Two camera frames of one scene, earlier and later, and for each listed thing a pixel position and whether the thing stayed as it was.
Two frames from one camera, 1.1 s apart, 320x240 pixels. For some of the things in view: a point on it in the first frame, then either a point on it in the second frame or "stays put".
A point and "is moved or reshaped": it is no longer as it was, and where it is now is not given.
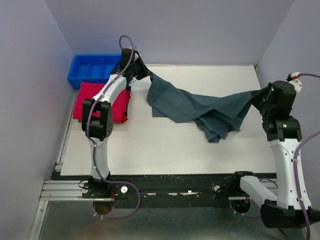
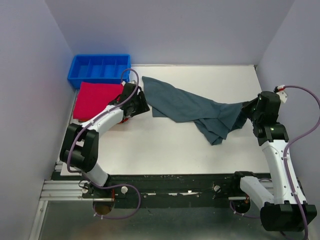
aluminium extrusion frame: (56, 190) stays put
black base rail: (163, 190) stays put
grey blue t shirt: (214, 115) is moved or reshaped
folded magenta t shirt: (87, 90) stays put
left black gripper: (145, 72) -> (144, 106)
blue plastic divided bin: (93, 68) stays put
